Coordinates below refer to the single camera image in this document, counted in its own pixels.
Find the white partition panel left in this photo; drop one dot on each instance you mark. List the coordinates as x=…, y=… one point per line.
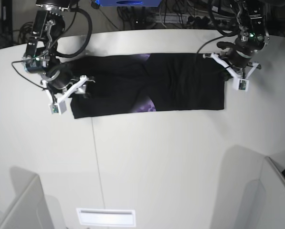
x=29, y=209

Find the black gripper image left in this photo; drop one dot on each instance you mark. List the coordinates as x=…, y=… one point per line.
x=60, y=77

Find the blue box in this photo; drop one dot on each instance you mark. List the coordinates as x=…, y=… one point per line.
x=119, y=3

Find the white partition panel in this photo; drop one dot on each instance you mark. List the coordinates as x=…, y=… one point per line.
x=273, y=214
x=29, y=209

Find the black T-shirt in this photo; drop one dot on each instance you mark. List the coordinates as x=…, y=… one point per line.
x=155, y=82

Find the white power strip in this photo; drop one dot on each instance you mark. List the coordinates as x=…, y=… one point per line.
x=184, y=20

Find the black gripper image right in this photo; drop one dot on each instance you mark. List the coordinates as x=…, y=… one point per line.
x=237, y=57

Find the white partition panel right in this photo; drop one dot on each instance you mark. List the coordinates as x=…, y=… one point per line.
x=273, y=214

